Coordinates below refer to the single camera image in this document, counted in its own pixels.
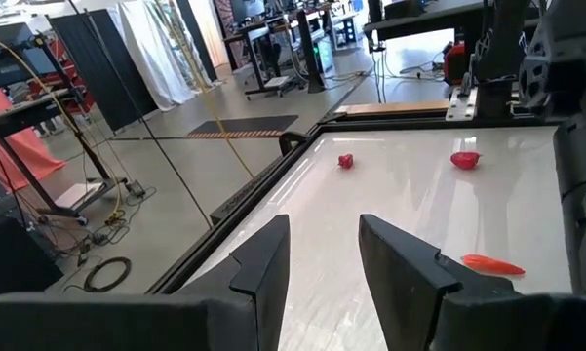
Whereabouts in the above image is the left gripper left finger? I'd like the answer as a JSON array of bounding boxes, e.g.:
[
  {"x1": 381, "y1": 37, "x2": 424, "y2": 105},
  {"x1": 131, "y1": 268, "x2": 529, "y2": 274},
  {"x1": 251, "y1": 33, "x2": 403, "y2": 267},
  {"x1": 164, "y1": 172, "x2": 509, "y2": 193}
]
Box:
[{"x1": 175, "y1": 213, "x2": 293, "y2": 351}]

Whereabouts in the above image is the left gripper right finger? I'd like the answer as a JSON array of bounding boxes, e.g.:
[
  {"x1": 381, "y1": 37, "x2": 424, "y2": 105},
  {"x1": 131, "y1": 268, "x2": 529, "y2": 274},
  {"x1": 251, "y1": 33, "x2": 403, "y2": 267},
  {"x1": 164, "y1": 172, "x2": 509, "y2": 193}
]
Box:
[{"x1": 358, "y1": 213, "x2": 521, "y2": 351}]

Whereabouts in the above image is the red long mini pepper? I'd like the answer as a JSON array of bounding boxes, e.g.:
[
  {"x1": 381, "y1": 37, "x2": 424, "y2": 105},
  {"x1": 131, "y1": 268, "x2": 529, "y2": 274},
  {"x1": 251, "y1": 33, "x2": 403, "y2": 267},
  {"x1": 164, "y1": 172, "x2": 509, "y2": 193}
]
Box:
[{"x1": 461, "y1": 253, "x2": 527, "y2": 277}]

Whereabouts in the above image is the black corner clamp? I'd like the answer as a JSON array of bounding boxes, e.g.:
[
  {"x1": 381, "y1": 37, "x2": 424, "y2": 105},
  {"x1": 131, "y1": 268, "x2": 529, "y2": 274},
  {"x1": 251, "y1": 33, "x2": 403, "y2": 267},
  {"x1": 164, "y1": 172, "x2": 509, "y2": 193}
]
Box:
[{"x1": 278, "y1": 130, "x2": 309, "y2": 158}]

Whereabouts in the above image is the black striped floor mat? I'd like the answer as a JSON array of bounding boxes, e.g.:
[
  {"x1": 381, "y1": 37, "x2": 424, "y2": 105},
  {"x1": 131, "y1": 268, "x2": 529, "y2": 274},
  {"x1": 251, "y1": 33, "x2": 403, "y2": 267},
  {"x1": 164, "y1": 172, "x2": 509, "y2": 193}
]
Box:
[{"x1": 184, "y1": 114, "x2": 300, "y2": 141}]

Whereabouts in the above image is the wooden board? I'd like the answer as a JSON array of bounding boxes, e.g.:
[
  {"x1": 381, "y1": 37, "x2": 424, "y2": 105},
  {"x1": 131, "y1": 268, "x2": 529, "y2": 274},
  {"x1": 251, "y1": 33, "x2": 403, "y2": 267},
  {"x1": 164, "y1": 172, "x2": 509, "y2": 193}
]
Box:
[{"x1": 334, "y1": 98, "x2": 450, "y2": 119}]

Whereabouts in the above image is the red device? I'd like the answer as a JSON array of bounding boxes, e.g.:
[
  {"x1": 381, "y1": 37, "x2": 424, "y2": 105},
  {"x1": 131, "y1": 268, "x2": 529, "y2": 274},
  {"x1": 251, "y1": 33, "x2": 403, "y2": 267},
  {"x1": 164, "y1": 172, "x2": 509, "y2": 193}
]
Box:
[{"x1": 442, "y1": 41, "x2": 468, "y2": 87}]

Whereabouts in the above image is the black computer tower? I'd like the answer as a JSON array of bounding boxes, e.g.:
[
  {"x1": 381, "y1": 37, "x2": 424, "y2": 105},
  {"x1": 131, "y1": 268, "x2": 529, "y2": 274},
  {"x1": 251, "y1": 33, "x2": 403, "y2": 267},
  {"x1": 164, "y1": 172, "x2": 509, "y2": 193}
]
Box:
[{"x1": 295, "y1": 8, "x2": 327, "y2": 94}]

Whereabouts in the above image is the black desk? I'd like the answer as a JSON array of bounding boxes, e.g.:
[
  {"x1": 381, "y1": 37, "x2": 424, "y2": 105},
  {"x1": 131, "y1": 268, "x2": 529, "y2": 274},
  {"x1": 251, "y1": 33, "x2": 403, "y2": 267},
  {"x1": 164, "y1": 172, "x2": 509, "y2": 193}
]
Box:
[{"x1": 222, "y1": 19, "x2": 303, "y2": 101}]

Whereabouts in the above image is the black box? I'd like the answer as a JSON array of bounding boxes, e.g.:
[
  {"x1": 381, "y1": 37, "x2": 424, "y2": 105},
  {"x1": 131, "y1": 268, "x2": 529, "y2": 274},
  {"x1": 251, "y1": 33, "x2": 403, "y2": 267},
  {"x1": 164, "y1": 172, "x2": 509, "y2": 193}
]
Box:
[{"x1": 0, "y1": 160, "x2": 65, "y2": 299}]

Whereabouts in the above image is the narrow black panel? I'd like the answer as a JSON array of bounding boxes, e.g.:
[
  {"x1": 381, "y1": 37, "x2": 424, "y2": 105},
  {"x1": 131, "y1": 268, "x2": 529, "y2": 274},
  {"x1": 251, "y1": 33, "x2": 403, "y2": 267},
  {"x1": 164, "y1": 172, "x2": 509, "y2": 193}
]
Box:
[{"x1": 175, "y1": 0, "x2": 221, "y2": 83}]

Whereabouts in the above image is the white sheet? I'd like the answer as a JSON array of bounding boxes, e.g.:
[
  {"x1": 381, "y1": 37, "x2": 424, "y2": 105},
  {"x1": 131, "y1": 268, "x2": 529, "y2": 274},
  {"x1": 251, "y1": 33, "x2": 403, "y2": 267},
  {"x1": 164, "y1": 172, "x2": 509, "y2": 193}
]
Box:
[{"x1": 107, "y1": 0, "x2": 199, "y2": 112}]

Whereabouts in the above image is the orange cloth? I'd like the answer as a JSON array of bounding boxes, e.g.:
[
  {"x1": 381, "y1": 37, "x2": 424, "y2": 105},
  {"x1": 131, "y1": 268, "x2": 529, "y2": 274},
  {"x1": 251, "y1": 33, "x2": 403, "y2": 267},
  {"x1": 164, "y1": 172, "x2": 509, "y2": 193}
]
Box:
[{"x1": 0, "y1": 89, "x2": 68, "y2": 192}]

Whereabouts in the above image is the patterned sheet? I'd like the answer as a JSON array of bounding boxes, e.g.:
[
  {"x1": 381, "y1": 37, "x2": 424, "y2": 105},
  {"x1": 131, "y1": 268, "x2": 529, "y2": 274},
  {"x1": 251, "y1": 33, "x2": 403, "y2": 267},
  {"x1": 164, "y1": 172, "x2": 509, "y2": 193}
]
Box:
[{"x1": 148, "y1": 0, "x2": 215, "y2": 92}]

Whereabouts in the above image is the black workbench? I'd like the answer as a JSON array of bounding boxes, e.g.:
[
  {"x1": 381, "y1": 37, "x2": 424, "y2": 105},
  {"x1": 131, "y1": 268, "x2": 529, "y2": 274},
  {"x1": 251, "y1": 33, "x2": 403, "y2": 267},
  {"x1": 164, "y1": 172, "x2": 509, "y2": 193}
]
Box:
[{"x1": 363, "y1": 0, "x2": 491, "y2": 53}]

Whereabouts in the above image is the black curtain panel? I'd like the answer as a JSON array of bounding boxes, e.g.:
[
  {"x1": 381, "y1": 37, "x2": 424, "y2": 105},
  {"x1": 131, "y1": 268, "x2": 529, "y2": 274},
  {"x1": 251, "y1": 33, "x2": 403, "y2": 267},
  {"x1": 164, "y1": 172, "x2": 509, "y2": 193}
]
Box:
[{"x1": 47, "y1": 8, "x2": 160, "y2": 134}]

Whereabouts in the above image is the black monitor stand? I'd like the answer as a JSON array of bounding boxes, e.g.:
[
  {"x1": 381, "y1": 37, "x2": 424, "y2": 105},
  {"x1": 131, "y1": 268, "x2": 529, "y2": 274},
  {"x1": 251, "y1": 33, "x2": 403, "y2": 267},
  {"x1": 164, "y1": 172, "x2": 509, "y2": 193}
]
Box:
[{"x1": 0, "y1": 33, "x2": 131, "y2": 226}]

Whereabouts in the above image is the black monitor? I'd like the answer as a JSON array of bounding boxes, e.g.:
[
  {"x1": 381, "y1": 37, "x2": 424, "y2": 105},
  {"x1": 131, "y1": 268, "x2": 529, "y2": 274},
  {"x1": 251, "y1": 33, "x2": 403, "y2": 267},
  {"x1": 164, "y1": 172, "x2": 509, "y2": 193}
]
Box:
[{"x1": 0, "y1": 21, "x2": 58, "y2": 95}]

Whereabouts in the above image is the black cable coil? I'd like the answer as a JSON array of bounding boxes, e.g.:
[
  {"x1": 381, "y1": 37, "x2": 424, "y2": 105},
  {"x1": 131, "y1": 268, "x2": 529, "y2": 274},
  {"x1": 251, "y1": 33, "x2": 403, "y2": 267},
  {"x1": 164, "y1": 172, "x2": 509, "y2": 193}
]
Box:
[{"x1": 82, "y1": 255, "x2": 134, "y2": 294}]

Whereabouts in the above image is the metal mounting bracket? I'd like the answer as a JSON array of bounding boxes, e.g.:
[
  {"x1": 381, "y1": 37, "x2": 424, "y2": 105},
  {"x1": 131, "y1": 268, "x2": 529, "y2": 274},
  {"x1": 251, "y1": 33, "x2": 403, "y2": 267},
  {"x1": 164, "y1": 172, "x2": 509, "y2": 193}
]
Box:
[{"x1": 445, "y1": 85, "x2": 480, "y2": 123}]

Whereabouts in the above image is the thin black cable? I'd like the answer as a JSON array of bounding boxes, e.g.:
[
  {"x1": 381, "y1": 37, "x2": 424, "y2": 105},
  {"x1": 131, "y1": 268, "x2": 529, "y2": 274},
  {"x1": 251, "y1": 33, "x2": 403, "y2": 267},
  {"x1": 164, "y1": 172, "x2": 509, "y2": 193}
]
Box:
[{"x1": 66, "y1": 0, "x2": 213, "y2": 229}]

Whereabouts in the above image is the curved yellow cable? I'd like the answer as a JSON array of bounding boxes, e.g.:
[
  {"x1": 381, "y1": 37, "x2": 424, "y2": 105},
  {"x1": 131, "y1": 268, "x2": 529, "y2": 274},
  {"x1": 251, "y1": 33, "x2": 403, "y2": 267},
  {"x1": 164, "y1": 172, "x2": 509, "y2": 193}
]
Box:
[{"x1": 0, "y1": 29, "x2": 128, "y2": 226}]

